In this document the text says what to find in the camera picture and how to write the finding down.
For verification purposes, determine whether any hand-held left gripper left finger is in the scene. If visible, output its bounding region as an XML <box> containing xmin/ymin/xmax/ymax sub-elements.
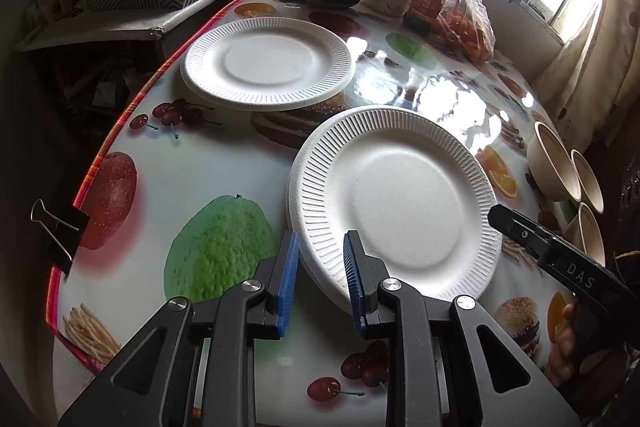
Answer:
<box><xmin>57</xmin><ymin>231</ymin><xmax>301</xmax><ymax>427</ymax></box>

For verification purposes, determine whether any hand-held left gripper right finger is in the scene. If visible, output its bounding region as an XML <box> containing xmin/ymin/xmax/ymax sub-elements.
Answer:
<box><xmin>342</xmin><ymin>229</ymin><xmax>583</xmax><ymax>427</ymax></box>

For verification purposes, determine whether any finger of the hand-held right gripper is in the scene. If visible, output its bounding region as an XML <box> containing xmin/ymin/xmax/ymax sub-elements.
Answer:
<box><xmin>487</xmin><ymin>204</ymin><xmax>563</xmax><ymax>258</ymax></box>

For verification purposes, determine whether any beige paper bowl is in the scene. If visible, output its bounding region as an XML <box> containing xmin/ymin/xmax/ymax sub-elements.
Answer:
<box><xmin>570</xmin><ymin>150</ymin><xmax>606</xmax><ymax>214</ymax></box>
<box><xmin>565</xmin><ymin>202</ymin><xmax>607</xmax><ymax>268</ymax></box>
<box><xmin>526</xmin><ymin>121</ymin><xmax>583</xmax><ymax>203</ymax></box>

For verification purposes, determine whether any person's right hand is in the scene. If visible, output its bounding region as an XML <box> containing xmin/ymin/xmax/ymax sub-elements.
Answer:
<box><xmin>545</xmin><ymin>303</ymin><xmax>616</xmax><ymax>388</ymax></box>

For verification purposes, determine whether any fruit printed tablecloth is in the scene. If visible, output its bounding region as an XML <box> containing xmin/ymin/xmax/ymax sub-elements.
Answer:
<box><xmin>46</xmin><ymin>0</ymin><xmax>608</xmax><ymax>427</ymax></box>

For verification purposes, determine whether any black binder clip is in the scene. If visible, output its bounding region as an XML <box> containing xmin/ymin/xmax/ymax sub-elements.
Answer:
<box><xmin>31</xmin><ymin>200</ymin><xmax>91</xmax><ymax>275</ymax></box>

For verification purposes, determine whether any red label jar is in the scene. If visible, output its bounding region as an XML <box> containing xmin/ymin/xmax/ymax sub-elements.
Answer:
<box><xmin>402</xmin><ymin>0</ymin><xmax>457</xmax><ymax>33</ymax></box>

